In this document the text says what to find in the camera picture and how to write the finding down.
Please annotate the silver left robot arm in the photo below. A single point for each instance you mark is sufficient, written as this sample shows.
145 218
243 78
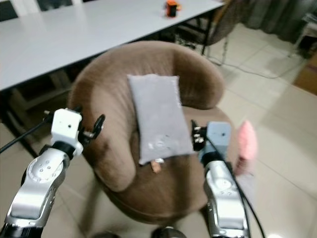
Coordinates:
37 186

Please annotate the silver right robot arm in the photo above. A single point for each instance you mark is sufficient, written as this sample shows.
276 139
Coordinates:
225 198

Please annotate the grey rectangular pillow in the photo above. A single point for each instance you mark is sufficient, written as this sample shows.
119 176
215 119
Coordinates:
159 116

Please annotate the pink soft object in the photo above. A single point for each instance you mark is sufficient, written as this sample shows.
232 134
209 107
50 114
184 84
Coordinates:
246 146

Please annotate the small brown tag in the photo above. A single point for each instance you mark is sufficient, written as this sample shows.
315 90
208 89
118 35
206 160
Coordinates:
156 166

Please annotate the brown round armchair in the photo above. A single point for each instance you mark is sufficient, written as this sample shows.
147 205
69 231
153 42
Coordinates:
183 191

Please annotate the long white table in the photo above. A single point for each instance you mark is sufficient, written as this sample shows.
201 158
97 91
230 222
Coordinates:
79 34

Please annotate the dark robot foot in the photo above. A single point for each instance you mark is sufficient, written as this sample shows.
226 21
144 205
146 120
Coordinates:
168 233

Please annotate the brown chair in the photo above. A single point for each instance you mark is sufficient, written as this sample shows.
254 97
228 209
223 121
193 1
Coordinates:
224 22

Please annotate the brown cardboard box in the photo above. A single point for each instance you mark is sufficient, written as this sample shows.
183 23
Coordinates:
307 77

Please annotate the orange and black device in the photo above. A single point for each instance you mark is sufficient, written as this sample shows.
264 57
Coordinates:
172 8

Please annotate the grey curtain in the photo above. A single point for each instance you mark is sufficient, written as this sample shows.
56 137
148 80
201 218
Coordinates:
277 17

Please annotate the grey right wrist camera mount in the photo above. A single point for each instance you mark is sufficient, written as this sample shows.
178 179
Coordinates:
219 134

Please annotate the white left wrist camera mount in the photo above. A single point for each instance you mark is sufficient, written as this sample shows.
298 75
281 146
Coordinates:
67 125

